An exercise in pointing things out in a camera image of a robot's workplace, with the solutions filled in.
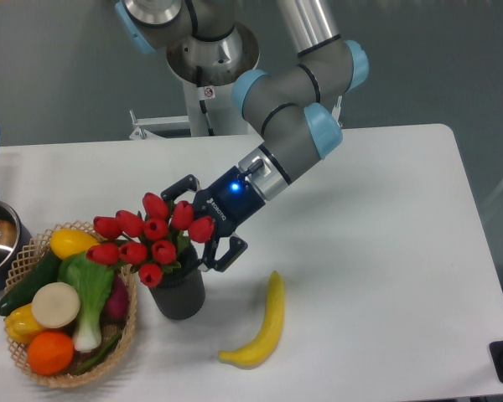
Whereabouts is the green bean pod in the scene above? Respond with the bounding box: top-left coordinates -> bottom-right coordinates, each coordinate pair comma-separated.
72,333 -> 122,375

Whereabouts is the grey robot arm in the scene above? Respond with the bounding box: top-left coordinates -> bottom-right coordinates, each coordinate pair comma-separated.
115,1 -> 369,271

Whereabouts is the yellow banana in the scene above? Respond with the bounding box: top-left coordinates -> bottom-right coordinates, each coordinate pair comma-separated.
217,271 -> 285,369

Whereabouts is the green cucumber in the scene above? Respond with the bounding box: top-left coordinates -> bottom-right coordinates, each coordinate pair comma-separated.
0,250 -> 62,317

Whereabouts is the dark grey ribbed vase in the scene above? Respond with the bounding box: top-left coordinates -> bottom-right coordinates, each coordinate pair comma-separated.
149,245 -> 205,321

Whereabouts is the purple red onion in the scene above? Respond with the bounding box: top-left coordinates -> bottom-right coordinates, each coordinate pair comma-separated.
104,276 -> 129,320

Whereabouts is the green bok choy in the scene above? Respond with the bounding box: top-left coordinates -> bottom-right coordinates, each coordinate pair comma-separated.
58,252 -> 115,353

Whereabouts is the orange fruit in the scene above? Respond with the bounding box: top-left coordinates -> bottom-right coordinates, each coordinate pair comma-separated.
28,331 -> 75,375

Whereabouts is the woven wicker basket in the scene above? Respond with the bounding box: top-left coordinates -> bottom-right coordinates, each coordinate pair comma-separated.
5,220 -> 137,389

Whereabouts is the yellow bell pepper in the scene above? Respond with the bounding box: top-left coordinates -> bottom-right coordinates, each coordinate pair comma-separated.
4,303 -> 46,344

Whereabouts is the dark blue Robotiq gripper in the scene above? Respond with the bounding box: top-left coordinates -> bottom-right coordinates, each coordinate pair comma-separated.
160,167 -> 265,272

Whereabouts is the red tulip bouquet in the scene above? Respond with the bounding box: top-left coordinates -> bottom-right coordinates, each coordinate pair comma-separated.
86,193 -> 215,287

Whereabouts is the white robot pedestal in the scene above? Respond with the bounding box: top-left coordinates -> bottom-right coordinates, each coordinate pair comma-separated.
128,77 -> 345,141

